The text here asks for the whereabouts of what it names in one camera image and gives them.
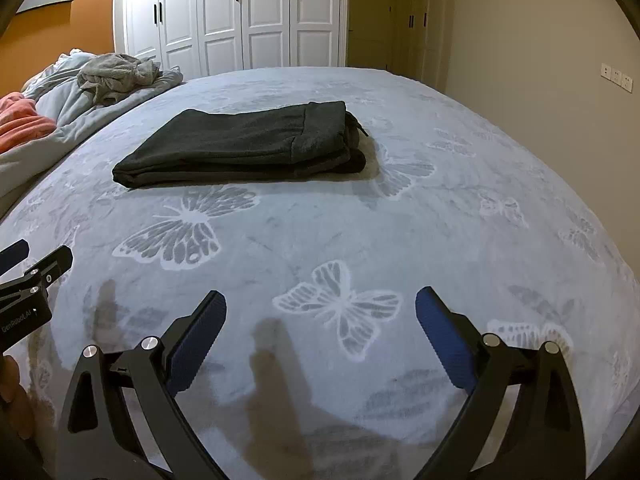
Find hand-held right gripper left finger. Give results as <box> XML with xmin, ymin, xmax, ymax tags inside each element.
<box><xmin>56</xmin><ymin>290</ymin><xmax>228</xmax><ymax>480</ymax></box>

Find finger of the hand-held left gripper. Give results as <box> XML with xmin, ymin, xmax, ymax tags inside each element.
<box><xmin>27</xmin><ymin>245</ymin><xmax>75</xmax><ymax>292</ymax></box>
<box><xmin>0</xmin><ymin>239</ymin><xmax>30</xmax><ymax>276</ymax></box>

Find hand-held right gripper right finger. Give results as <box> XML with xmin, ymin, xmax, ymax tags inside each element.
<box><xmin>415</xmin><ymin>286</ymin><xmax>587</xmax><ymax>480</ymax></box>

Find dark grey pants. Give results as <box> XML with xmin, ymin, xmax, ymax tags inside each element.
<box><xmin>112</xmin><ymin>101</ymin><xmax>371</xmax><ymax>190</ymax></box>

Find person's left hand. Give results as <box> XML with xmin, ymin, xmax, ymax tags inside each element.
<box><xmin>0</xmin><ymin>354</ymin><xmax>37</xmax><ymax>442</ymax></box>

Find butterfly print blanket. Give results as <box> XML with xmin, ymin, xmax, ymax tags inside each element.
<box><xmin>0</xmin><ymin>66</ymin><xmax>640</xmax><ymax>480</ymax></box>

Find pink cloth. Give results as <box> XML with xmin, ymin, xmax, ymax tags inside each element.
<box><xmin>0</xmin><ymin>92</ymin><xmax>57</xmax><ymax>153</ymax></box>

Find light blue duvet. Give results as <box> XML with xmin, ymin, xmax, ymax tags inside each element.
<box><xmin>0</xmin><ymin>49</ymin><xmax>185</xmax><ymax>221</ymax></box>

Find crumpled grey garment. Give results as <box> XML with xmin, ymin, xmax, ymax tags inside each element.
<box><xmin>76</xmin><ymin>52</ymin><xmax>163</xmax><ymax>107</ymax></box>

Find beige built-in cabinet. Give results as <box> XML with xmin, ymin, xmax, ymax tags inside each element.
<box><xmin>348</xmin><ymin>0</ymin><xmax>453</xmax><ymax>93</ymax></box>

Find white panelled wardrobe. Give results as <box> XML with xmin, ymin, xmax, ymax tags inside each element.
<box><xmin>114</xmin><ymin>0</ymin><xmax>349</xmax><ymax>77</ymax></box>

